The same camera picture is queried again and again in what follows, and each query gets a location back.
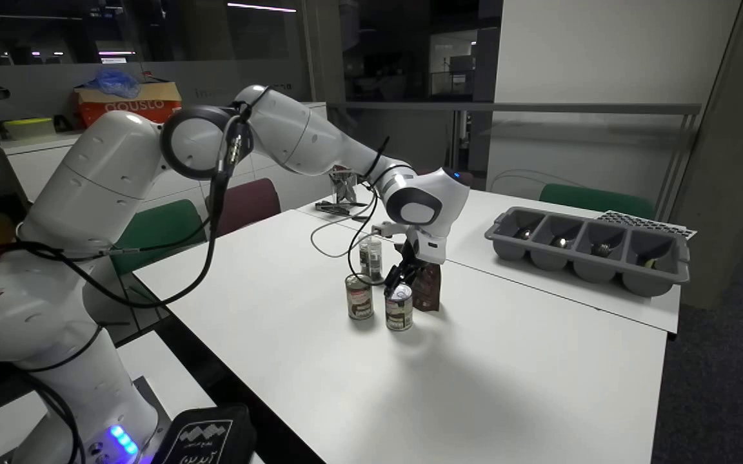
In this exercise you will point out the brown paper bag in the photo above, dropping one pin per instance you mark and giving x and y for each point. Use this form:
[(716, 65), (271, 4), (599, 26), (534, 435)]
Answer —
[(427, 288)]

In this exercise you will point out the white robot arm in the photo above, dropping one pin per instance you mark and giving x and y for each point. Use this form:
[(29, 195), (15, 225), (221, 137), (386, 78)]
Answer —
[(93, 408)]

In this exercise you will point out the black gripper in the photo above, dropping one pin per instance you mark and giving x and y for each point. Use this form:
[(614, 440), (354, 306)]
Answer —
[(405, 272)]

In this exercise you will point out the green chair far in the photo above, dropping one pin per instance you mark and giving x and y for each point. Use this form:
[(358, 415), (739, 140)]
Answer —
[(596, 200)]

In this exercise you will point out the maroon chair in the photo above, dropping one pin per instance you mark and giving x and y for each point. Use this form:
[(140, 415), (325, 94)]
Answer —
[(247, 205)]

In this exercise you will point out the small glass jar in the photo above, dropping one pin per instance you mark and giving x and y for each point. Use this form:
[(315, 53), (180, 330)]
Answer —
[(369, 259)]

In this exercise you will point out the green chair near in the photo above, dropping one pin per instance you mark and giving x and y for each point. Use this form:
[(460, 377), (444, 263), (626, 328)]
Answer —
[(158, 234)]

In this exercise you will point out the tin can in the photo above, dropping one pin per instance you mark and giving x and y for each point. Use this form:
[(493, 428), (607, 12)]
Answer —
[(399, 307), (360, 297)]

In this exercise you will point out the grey cutlery tray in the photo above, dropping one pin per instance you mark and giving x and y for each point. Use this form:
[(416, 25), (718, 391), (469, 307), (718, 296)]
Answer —
[(617, 248)]

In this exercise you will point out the black control box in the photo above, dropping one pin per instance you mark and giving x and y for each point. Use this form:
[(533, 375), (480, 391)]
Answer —
[(209, 436)]

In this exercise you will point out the green chair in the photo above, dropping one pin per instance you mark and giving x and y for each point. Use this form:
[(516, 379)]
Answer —
[(158, 234), (596, 200)]

